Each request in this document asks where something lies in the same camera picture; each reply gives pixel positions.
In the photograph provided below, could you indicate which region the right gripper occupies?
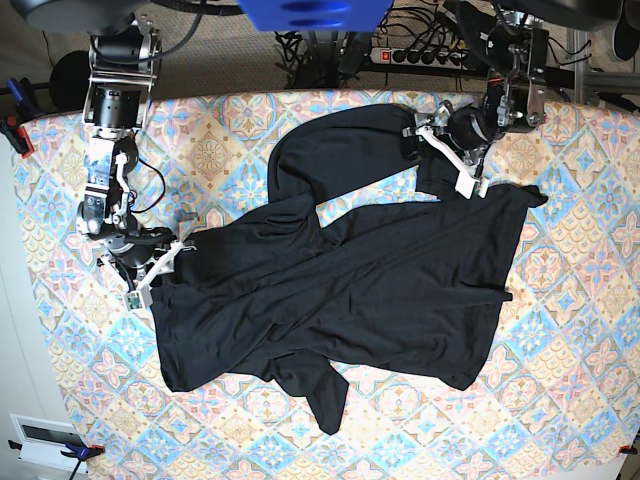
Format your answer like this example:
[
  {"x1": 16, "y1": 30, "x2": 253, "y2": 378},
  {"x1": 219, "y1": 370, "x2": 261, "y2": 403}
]
[{"x1": 107, "y1": 229, "x2": 173, "y2": 269}]

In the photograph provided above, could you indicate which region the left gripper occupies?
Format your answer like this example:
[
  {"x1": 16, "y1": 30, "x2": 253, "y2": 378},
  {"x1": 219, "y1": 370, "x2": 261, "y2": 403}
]
[{"x1": 400, "y1": 107, "x2": 495, "y2": 161}]

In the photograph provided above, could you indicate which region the black t-shirt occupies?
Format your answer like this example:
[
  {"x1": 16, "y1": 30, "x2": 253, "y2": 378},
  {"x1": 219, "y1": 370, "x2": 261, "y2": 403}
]
[{"x1": 151, "y1": 104, "x2": 546, "y2": 435}]

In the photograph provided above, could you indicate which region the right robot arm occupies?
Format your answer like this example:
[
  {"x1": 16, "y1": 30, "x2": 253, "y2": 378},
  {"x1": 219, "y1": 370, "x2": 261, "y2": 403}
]
[{"x1": 76, "y1": 12, "x2": 171, "y2": 273}]

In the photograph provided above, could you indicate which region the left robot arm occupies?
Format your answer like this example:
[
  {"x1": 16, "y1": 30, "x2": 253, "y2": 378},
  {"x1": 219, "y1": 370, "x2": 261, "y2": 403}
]
[{"x1": 401, "y1": 1, "x2": 548, "y2": 166}]

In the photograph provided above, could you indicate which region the white power strip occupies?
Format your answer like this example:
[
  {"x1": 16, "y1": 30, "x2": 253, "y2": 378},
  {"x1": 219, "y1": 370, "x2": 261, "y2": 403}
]
[{"x1": 369, "y1": 47, "x2": 466, "y2": 69}]

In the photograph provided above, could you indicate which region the blue orange clamp left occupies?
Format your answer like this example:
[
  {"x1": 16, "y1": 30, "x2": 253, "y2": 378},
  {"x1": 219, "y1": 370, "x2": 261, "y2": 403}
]
[{"x1": 1, "y1": 78, "x2": 34, "y2": 158}]

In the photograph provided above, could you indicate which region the blue orange clamp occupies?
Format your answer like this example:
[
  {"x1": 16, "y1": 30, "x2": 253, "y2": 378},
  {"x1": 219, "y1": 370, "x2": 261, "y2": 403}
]
[
  {"x1": 8, "y1": 440, "x2": 105, "y2": 479},
  {"x1": 1, "y1": 78, "x2": 34, "y2": 158}
]

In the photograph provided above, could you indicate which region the black round stool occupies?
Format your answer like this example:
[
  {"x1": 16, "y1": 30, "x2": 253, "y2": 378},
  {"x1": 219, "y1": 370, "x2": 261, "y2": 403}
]
[{"x1": 49, "y1": 50, "x2": 90, "y2": 111}]

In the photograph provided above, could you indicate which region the blue orange clamp bottom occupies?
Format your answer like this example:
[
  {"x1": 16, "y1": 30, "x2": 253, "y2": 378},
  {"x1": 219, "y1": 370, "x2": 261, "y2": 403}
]
[{"x1": 8, "y1": 440, "x2": 105, "y2": 479}]

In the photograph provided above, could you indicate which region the patterned tablecloth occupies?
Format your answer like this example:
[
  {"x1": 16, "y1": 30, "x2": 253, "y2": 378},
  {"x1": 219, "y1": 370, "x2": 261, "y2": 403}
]
[{"x1": 9, "y1": 102, "x2": 639, "y2": 479}]

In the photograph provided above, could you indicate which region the white camera bracket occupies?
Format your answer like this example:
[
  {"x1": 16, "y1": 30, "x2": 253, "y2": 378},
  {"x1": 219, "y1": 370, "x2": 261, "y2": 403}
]
[
  {"x1": 101, "y1": 234, "x2": 196, "y2": 311},
  {"x1": 404, "y1": 101, "x2": 492, "y2": 199}
]

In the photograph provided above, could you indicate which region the blue mount plate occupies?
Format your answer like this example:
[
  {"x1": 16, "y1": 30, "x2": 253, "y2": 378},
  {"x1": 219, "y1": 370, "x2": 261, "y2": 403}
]
[{"x1": 238, "y1": 0, "x2": 392, "y2": 32}]

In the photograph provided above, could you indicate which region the white wall panel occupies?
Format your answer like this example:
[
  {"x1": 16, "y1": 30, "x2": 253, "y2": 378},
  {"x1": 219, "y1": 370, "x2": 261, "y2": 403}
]
[{"x1": 10, "y1": 413, "x2": 82, "y2": 473}]

